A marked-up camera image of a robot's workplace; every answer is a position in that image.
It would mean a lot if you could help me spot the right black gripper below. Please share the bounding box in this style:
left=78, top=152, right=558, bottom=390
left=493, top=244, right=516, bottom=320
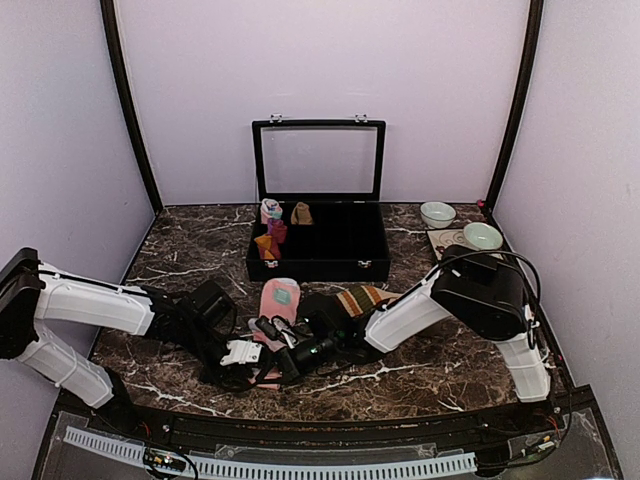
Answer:
left=259, top=334, right=341, bottom=386

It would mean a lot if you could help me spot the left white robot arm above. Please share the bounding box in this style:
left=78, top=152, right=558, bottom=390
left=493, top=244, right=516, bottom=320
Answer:
left=1, top=247, right=273, bottom=436

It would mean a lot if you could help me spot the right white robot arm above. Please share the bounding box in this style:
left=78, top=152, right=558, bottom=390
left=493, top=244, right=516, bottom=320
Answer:
left=275, top=245, right=551, bottom=434

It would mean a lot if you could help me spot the striped brown beige sock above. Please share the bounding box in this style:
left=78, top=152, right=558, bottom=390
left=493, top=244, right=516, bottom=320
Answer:
left=335, top=285, right=400, bottom=318

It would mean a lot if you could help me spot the rolled orange sock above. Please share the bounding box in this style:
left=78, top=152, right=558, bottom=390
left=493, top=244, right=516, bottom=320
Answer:
left=254, top=234, right=281, bottom=261

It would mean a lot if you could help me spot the small circuit board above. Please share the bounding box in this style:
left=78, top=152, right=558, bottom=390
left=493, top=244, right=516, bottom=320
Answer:
left=142, top=448, right=187, bottom=472

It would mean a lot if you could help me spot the rolled purple red sock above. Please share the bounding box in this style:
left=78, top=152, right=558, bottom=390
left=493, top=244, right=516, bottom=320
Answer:
left=267, top=218, right=288, bottom=244

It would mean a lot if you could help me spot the rolled pink white sock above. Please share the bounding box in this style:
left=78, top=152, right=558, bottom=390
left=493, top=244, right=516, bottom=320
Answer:
left=260, top=198, right=283, bottom=224

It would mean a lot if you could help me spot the rolled brown sock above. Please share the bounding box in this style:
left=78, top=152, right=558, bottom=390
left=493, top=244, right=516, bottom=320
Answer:
left=291, top=202, right=314, bottom=226

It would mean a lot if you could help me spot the black glass-lid storage box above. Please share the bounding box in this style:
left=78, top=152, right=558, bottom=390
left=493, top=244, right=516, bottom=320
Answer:
left=246, top=117, right=390, bottom=282

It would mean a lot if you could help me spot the floral square plate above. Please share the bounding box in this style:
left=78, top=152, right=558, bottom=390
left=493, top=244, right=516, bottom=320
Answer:
left=427, top=229, right=471, bottom=260

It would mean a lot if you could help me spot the far pale green bowl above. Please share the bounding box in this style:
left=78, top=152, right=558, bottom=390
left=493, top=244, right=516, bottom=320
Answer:
left=420, top=201, right=456, bottom=229

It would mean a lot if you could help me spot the pale green bowl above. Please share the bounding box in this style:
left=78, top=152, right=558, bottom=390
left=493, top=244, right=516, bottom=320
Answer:
left=420, top=201, right=456, bottom=229
left=463, top=222, right=504, bottom=250

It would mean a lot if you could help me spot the near pale green bowl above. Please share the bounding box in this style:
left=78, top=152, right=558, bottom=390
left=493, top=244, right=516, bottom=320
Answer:
left=463, top=222, right=504, bottom=250

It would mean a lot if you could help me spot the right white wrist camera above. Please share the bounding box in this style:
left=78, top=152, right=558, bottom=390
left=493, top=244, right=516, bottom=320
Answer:
left=270, top=315, right=299, bottom=349

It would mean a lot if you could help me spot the white slotted cable duct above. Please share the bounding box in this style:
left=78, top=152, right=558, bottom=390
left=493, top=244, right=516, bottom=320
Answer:
left=62, top=426, right=477, bottom=479

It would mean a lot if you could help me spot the left black frame post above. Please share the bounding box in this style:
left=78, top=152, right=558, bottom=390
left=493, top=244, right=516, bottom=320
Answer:
left=99, top=0, right=164, bottom=215

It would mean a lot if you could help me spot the black frame post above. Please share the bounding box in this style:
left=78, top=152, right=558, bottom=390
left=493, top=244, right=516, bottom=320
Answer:
left=484, top=0, right=545, bottom=216
left=99, top=0, right=164, bottom=215

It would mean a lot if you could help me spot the right black frame post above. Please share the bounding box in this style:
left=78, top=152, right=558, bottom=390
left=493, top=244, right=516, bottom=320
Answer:
left=484, top=0, right=545, bottom=216

